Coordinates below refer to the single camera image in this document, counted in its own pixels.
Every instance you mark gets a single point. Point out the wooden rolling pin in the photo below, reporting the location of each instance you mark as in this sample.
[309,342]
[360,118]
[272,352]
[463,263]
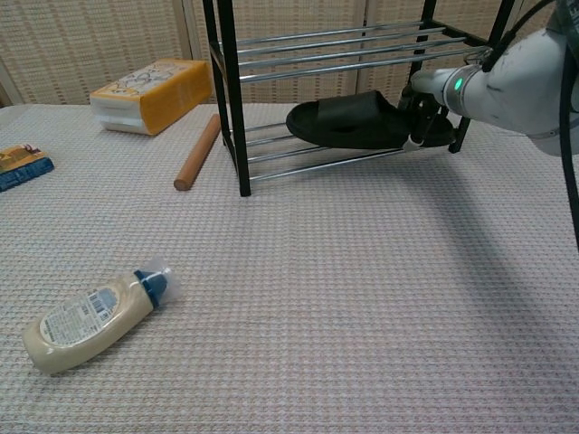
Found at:
[199,151]

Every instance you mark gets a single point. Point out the blue snack packet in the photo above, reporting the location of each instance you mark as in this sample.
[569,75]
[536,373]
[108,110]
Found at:
[22,165]

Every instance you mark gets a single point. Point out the cream squeeze bottle blue cap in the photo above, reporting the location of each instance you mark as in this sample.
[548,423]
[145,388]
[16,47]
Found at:
[90,321]

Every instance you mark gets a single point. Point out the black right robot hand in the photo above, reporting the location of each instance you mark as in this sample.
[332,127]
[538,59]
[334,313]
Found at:
[420,119]

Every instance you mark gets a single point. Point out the yellow tissue pack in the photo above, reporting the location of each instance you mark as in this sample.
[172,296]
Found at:
[167,97]

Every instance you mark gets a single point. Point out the beige waffle tablecloth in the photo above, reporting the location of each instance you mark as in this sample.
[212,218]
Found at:
[226,271]

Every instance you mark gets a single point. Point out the black slide sandal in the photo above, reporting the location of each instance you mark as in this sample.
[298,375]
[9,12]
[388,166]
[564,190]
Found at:
[353,119]

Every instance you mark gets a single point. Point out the beige woven folding screen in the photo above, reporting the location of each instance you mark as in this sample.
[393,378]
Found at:
[90,45]

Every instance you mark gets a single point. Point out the black and chrome shoe rack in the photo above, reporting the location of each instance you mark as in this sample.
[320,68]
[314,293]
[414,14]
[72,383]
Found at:
[230,90]

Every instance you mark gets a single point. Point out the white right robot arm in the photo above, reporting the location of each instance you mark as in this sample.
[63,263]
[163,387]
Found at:
[520,86]

